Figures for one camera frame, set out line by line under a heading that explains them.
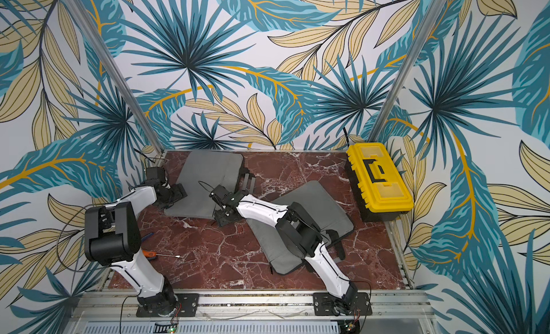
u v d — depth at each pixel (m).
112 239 0.48
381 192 0.85
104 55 0.80
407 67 0.84
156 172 0.77
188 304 0.73
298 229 0.57
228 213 0.68
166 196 0.83
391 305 0.76
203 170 1.06
